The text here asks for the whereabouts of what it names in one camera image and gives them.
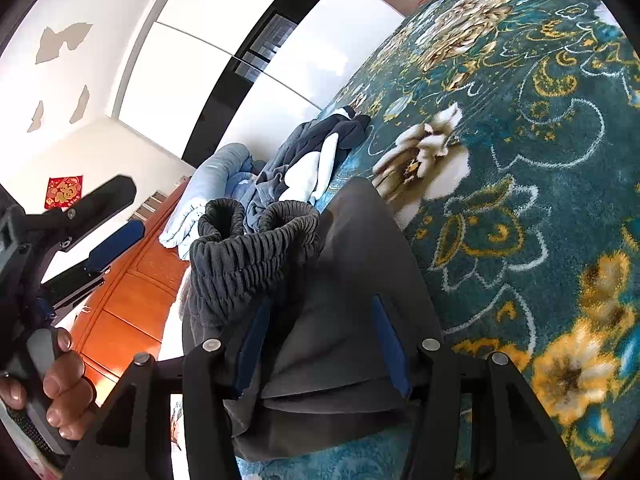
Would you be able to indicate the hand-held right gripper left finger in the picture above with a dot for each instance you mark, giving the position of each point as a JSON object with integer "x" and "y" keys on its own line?
{"x": 252, "y": 345}

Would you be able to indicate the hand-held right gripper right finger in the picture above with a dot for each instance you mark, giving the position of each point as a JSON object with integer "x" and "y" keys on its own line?
{"x": 392, "y": 350}

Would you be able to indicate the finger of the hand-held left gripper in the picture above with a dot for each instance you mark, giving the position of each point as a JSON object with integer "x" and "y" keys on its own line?
{"x": 115, "y": 245}
{"x": 100, "y": 197}

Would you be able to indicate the grey cartoon print sweatpants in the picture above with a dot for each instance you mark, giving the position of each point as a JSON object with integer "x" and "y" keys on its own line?
{"x": 340, "y": 285}

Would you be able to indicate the person's left hand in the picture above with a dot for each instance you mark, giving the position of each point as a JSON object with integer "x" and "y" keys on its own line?
{"x": 65, "y": 385}

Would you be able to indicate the orange wooden headboard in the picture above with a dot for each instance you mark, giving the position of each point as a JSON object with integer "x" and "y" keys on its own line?
{"x": 125, "y": 300}

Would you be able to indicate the light blue duvet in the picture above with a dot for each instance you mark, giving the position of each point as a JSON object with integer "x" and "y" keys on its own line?
{"x": 200, "y": 195}

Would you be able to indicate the blue grey garment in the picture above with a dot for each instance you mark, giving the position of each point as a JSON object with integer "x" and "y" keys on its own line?
{"x": 270, "y": 180}

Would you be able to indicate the white and black wardrobe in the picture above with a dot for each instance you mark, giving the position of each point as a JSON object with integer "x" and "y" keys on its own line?
{"x": 215, "y": 50}

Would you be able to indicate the teal floral blanket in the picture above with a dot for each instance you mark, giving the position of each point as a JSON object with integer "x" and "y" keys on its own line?
{"x": 525, "y": 185}

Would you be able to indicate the navy and white garment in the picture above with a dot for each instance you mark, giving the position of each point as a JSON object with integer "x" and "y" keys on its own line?
{"x": 330, "y": 132}

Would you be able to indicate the red wall decoration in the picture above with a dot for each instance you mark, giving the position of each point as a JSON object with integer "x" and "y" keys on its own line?
{"x": 63, "y": 192}

